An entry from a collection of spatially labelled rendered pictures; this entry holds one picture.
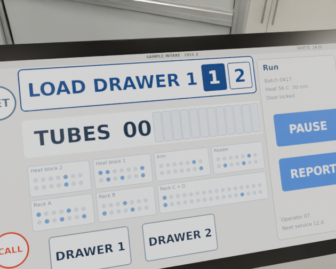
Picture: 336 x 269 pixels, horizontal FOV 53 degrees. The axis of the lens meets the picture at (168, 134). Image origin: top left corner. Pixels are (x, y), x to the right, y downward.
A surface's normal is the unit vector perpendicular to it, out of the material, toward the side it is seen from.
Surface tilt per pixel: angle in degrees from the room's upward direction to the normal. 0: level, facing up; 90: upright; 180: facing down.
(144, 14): 90
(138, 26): 90
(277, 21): 90
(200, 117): 50
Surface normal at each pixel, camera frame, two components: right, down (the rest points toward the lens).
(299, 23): -0.39, 0.54
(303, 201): 0.18, -0.06
